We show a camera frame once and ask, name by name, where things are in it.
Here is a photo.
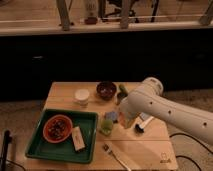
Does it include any blue sponge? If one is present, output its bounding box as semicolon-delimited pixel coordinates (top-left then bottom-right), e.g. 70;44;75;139
104;111;118;123

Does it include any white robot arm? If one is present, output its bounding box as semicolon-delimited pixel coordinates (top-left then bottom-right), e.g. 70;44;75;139
118;77;213;145

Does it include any green plastic cup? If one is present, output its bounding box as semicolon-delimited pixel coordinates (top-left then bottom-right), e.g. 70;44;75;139
100;119;113;136

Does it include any black stand at left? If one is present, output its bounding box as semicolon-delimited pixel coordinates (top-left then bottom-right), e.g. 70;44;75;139
0;130;12;171

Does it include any white paper cup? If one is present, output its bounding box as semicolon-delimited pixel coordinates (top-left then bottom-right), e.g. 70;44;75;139
74;89;90;106

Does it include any black cable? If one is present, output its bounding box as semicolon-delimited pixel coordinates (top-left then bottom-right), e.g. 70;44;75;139
169;132;213;171

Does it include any beige rectangular box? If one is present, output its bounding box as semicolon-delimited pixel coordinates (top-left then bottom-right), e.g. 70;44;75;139
72;126;85;151

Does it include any dark maroon bowl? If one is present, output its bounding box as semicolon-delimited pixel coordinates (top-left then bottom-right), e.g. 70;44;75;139
96;81;117;100

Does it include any green plastic tray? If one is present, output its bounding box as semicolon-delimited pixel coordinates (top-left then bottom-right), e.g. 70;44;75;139
25;109;98;163

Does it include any white handled black brush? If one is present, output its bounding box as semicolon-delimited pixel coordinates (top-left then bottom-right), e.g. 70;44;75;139
135;116;154;133

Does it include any green cucumber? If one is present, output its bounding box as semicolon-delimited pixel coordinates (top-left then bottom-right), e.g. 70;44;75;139
119;84;128;94

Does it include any metal fork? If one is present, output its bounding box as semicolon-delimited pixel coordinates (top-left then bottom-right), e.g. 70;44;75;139
102;144;131;171

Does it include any white bottle in background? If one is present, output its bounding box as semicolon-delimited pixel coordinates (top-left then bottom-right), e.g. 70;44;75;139
84;0;102;25

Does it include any orange bowl with food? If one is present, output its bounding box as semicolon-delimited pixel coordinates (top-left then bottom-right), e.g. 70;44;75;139
43;114;73;143

